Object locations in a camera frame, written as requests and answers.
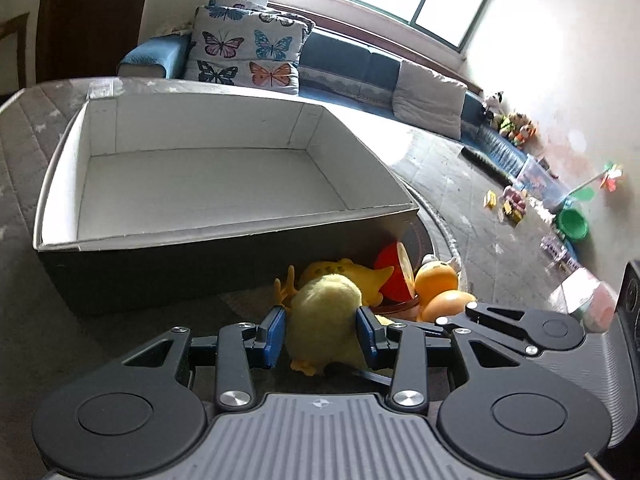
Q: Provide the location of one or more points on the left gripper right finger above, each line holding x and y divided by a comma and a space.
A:
505, 413

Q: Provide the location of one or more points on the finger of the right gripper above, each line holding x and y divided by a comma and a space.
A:
528, 332

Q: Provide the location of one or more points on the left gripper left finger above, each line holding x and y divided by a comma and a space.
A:
138, 414

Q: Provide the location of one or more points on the orange rubber duck toy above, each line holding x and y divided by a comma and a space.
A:
437, 286

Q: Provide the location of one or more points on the red toy apple half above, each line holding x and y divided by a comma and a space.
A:
400, 285

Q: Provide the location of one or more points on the yellow plush chick toy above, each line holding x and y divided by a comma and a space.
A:
321, 325

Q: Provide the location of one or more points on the yellow rubber duck toy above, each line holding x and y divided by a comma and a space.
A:
369, 281

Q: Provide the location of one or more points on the snack packets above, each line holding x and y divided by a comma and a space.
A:
561, 253

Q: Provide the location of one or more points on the green plastic bowl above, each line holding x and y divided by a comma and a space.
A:
572, 224

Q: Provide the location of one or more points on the yellow toy truck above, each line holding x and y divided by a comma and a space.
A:
511, 214

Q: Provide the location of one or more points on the pink toy on table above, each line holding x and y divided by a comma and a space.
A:
515, 198

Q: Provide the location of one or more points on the orange toy block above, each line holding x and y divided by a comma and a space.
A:
490, 200

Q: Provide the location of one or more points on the clear plastic storage box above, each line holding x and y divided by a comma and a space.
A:
540, 184

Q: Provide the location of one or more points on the colourful pinwheel toy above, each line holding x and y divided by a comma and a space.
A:
607, 178

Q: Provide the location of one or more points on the stuffed toys pile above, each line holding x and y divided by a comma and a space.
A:
515, 127

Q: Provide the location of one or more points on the large cardboard box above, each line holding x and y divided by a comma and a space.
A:
161, 196

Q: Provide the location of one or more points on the grey sofa cushion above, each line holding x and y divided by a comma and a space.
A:
429, 100

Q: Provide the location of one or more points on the blue sofa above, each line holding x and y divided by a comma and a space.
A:
335, 69

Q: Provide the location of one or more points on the butterfly print pillow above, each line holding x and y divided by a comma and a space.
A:
248, 48

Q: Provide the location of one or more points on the dark wooden door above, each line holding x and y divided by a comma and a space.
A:
84, 38

